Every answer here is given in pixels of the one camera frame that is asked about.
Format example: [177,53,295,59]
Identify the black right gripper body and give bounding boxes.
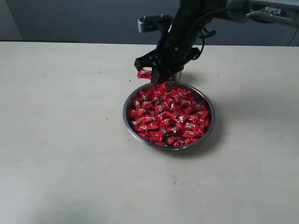
[154,21,201,74]

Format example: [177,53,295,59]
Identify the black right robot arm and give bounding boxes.
[134,0,299,84]

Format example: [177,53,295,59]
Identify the stainless steel cup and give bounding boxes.
[170,67,184,82]

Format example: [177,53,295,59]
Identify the pile of red wrapped candies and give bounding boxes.
[127,82,213,147]

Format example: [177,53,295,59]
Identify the round steel bowl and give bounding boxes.
[123,80,216,151]

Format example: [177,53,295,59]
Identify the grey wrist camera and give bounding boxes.
[137,14,173,35]

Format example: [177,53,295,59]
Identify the black cable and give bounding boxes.
[186,7,234,59]

